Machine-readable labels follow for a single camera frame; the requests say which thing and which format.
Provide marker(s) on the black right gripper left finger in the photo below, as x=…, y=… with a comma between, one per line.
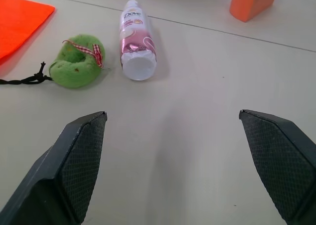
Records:
x=61, y=170

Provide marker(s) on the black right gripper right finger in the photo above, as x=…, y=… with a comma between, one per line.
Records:
x=279, y=165

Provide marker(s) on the pink white Dove spray bottle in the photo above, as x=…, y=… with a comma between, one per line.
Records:
x=136, y=40

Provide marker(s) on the orange box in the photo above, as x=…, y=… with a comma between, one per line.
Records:
x=251, y=2

